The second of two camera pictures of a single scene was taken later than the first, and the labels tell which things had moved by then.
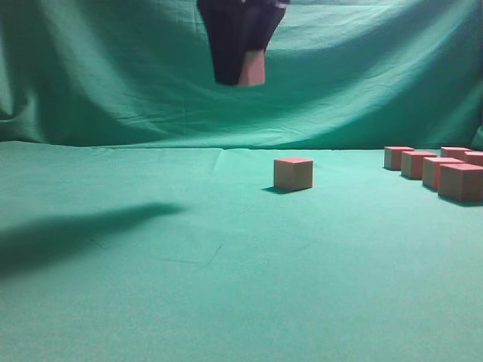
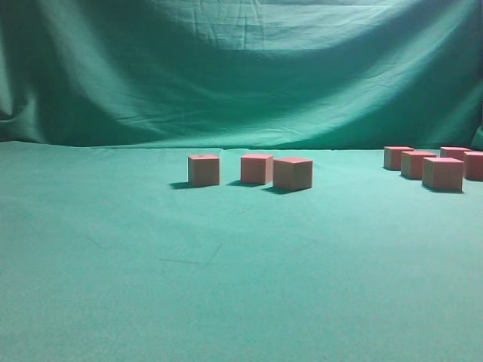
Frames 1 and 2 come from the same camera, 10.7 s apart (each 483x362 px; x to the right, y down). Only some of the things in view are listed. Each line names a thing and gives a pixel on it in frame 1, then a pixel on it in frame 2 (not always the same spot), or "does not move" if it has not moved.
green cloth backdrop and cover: [139, 221] does not move
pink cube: [293, 173] does not move
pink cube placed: [253, 67] to [256, 169]
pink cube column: [392, 157] does not move
